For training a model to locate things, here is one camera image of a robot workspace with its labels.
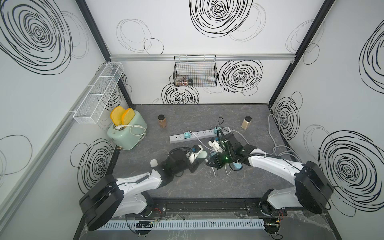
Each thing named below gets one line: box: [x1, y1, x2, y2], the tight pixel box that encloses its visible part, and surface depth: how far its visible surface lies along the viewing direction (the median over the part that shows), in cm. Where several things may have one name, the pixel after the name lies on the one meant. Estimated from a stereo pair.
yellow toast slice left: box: [110, 106, 126, 126], surface depth 88 cm
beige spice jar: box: [241, 115, 252, 130], surface depth 101 cm
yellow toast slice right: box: [121, 107, 135, 125], surface depth 88 cm
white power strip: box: [169, 127, 231, 144], surface depth 101 cm
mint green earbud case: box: [197, 150, 207, 158], surface depth 79 cm
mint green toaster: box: [107, 110, 148, 151], surface depth 89 cm
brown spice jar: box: [157, 114, 167, 129], surface depth 103 cm
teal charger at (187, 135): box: [184, 132, 192, 139], surface depth 96 cm
